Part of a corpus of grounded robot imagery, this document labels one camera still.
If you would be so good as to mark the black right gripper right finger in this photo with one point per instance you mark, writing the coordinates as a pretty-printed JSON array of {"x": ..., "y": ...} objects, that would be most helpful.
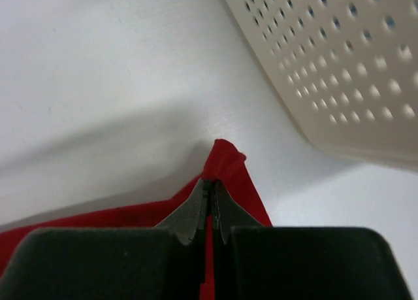
[{"x": 227, "y": 211}]

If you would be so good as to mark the cream plastic laundry basket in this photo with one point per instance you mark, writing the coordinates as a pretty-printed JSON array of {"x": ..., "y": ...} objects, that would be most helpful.
[{"x": 345, "y": 69}]

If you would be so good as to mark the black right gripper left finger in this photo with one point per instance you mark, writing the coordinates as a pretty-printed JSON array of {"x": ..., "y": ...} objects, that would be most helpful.
[{"x": 189, "y": 218}]

